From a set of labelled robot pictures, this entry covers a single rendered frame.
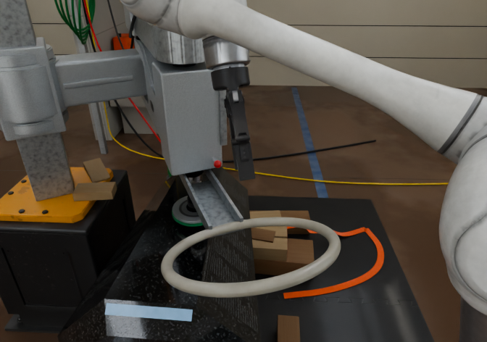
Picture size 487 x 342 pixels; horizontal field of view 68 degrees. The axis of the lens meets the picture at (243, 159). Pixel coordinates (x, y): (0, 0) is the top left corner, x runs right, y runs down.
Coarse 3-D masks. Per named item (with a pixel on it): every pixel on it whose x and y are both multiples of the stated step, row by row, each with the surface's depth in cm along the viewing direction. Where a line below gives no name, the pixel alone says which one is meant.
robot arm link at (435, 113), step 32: (128, 0) 51; (160, 0) 51; (192, 0) 52; (224, 0) 52; (192, 32) 56; (224, 32) 53; (256, 32) 52; (288, 32) 53; (288, 64) 55; (320, 64) 54; (352, 64) 55; (384, 96) 56; (416, 96) 54; (448, 96) 52; (480, 96) 52; (416, 128) 55; (448, 128) 51
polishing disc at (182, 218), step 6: (186, 198) 176; (174, 204) 171; (180, 204) 171; (186, 204) 171; (174, 210) 167; (180, 210) 167; (186, 210) 167; (174, 216) 165; (180, 216) 163; (186, 216) 163; (192, 216) 163; (198, 216) 163; (186, 222) 161; (192, 222) 160; (198, 222) 161
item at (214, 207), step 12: (216, 180) 144; (192, 192) 137; (204, 192) 145; (216, 192) 145; (204, 204) 137; (216, 204) 137; (228, 204) 133; (204, 216) 123; (216, 216) 131; (228, 216) 130; (240, 216) 123
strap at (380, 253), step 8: (312, 232) 269; (336, 232) 279; (352, 232) 285; (360, 232) 285; (368, 232) 285; (376, 240) 277; (376, 264) 254; (368, 272) 248; (376, 272) 248; (352, 280) 242; (360, 280) 242; (320, 288) 236; (328, 288) 236; (336, 288) 236; (344, 288) 236; (288, 296) 230; (296, 296) 230; (304, 296) 231
